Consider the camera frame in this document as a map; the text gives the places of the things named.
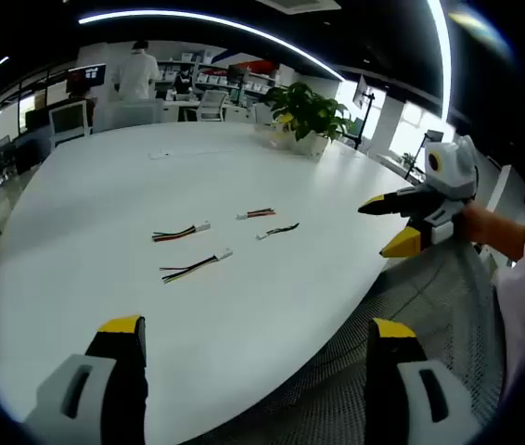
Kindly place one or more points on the green potted plant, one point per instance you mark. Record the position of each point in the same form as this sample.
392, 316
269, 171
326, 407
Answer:
306, 111

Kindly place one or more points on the person's right hand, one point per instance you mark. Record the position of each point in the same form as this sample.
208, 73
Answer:
490, 229

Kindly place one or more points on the computer monitor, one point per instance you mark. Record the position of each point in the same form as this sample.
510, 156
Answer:
87, 75
238, 73

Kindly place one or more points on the white storage shelving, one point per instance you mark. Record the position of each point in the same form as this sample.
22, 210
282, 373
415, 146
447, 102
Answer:
216, 76

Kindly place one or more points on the white office desk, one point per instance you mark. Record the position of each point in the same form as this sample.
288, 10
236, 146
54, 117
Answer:
170, 111

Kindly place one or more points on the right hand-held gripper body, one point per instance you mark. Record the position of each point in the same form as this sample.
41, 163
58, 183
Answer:
452, 167

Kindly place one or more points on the white office chair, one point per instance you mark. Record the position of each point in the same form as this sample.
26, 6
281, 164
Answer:
68, 121
212, 104

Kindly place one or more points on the grey mesh chair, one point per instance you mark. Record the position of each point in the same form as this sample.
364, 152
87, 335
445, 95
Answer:
406, 296

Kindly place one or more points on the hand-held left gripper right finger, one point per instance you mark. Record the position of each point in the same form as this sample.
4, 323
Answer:
411, 398

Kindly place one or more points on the monitor on black stand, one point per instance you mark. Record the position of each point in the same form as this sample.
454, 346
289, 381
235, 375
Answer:
363, 90

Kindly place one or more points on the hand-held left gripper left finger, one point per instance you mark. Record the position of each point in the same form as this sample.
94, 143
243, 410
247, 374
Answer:
81, 398

